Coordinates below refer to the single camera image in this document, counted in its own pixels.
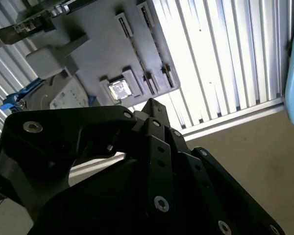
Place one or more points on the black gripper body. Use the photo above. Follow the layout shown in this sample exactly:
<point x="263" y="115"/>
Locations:
<point x="100" y="195"/>

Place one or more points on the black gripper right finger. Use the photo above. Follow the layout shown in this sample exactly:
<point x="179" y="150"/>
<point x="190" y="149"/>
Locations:
<point x="210" y="195"/>

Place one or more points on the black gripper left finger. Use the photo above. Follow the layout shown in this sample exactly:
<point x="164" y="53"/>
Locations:
<point x="19" y="147"/>

